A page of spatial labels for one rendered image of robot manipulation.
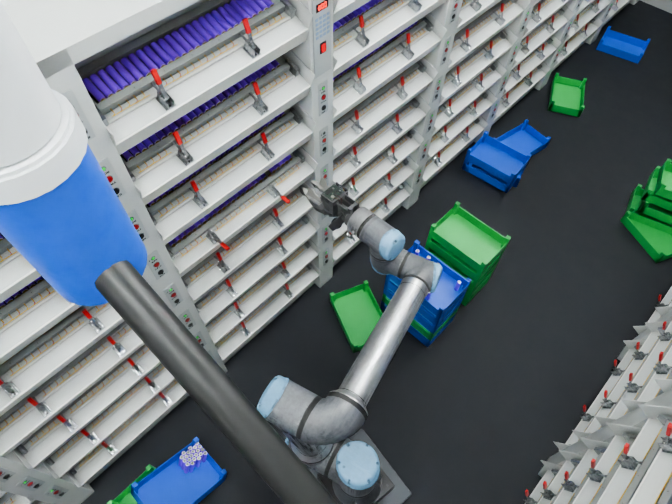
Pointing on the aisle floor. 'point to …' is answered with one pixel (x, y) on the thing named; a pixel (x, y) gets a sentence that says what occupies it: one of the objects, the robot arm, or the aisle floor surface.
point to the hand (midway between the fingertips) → (310, 188)
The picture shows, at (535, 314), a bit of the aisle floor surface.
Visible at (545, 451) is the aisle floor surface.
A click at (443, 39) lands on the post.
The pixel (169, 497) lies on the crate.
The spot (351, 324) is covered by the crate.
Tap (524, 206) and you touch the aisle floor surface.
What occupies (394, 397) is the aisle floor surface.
